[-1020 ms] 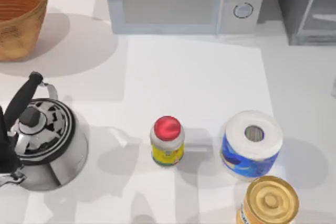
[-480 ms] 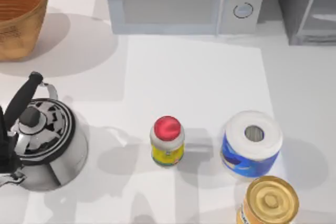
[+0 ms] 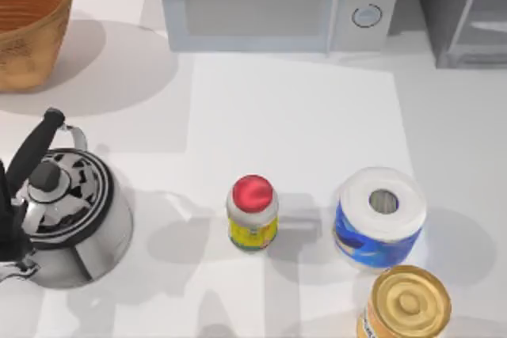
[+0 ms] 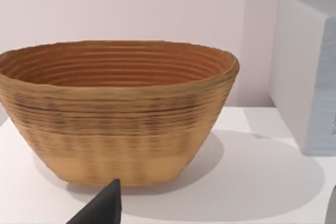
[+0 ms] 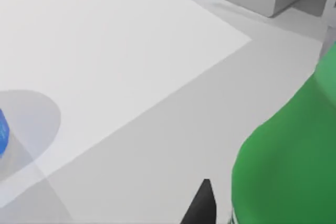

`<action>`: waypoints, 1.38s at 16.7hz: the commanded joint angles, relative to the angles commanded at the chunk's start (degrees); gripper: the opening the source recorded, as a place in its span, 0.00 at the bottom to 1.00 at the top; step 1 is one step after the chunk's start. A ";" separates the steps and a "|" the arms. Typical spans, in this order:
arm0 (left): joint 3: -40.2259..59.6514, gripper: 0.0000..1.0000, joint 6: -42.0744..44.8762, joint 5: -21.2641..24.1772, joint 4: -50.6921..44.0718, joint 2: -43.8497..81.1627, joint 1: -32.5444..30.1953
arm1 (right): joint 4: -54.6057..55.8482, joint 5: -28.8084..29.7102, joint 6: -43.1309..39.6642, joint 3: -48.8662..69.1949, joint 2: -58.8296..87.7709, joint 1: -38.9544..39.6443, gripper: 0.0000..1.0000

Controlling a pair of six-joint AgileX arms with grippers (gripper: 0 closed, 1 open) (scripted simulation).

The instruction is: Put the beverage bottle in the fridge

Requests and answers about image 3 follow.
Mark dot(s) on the red-capped yellow label bottle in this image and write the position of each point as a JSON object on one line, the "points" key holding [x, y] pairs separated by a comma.
{"points": [[252, 215]]}

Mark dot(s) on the blue-wrapped white paper roll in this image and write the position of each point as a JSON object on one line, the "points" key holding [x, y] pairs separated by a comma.
{"points": [[378, 219]]}

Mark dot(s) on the pale microwave oven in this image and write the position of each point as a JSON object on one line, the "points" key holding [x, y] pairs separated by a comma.
{"points": [[257, 1]]}

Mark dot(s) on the microwave knob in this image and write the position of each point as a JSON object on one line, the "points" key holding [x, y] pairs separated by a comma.
{"points": [[367, 16]]}

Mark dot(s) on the gold-lidded can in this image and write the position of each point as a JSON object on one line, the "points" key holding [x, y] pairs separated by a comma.
{"points": [[408, 302]]}

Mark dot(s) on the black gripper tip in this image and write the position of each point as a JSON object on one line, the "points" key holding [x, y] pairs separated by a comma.
{"points": [[5, 211]]}

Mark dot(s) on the woven wooden basket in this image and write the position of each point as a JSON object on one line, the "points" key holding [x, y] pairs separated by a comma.
{"points": [[27, 17]]}

